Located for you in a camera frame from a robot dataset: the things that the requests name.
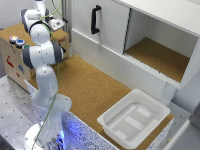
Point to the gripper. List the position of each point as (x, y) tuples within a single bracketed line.
[(56, 24)]

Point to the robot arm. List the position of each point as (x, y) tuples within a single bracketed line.
[(45, 83)]

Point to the green button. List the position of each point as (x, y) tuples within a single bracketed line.
[(25, 46)]

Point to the blue button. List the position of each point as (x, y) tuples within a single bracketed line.
[(20, 42)]

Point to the red button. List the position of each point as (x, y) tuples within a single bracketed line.
[(13, 38)]

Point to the white sliding door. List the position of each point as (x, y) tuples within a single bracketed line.
[(111, 23)]

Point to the wooden drawer box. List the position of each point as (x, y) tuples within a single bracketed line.
[(10, 63)]

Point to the white cabinet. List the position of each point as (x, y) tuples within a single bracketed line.
[(146, 78)]

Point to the white plastic box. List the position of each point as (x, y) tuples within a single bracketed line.
[(133, 120)]

